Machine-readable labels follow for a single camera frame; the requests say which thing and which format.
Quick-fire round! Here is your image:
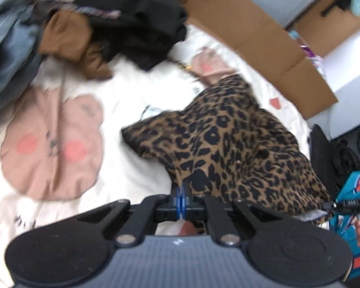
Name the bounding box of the leopard print skirt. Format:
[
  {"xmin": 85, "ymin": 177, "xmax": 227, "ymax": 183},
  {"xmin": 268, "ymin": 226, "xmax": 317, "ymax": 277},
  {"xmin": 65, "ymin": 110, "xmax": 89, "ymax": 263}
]
[{"xmin": 121, "ymin": 75, "xmax": 332, "ymax": 224}]

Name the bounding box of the teal printed garment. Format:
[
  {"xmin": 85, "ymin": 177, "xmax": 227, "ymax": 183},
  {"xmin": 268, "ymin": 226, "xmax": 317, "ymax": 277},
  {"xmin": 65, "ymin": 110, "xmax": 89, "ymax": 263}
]
[{"xmin": 329, "ymin": 171, "xmax": 360, "ymax": 279}]

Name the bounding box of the black bag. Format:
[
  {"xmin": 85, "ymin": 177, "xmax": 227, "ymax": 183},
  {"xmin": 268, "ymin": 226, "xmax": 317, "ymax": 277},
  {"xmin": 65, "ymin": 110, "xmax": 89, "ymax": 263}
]
[{"xmin": 308, "ymin": 124, "xmax": 360, "ymax": 198}]

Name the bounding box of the cream cartoon bear bedsheet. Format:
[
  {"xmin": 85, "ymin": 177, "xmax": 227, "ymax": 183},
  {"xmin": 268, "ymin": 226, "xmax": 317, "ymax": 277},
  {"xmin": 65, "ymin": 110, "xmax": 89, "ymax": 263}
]
[{"xmin": 0, "ymin": 25, "xmax": 310, "ymax": 287}]

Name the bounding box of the black garment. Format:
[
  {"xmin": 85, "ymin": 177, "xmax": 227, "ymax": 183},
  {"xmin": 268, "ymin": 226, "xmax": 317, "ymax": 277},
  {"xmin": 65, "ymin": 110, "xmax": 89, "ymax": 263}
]
[{"xmin": 74, "ymin": 0, "xmax": 187, "ymax": 72}]

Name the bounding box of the brown cardboard sheet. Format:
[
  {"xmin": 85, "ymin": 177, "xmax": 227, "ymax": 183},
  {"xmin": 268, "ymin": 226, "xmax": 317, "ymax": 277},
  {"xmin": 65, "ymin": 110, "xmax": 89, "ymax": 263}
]
[{"xmin": 179, "ymin": 0, "xmax": 337, "ymax": 119}]

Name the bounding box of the brown garment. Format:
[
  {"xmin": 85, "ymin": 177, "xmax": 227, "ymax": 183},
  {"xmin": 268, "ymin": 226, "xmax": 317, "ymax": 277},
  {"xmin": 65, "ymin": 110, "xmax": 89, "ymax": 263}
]
[{"xmin": 38, "ymin": 10, "xmax": 113, "ymax": 80}]

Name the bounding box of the blue-grey denim garment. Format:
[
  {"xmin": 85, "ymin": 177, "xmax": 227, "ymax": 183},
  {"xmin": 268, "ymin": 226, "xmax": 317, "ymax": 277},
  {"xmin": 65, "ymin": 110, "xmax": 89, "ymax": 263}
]
[{"xmin": 0, "ymin": 0, "xmax": 41, "ymax": 111}]

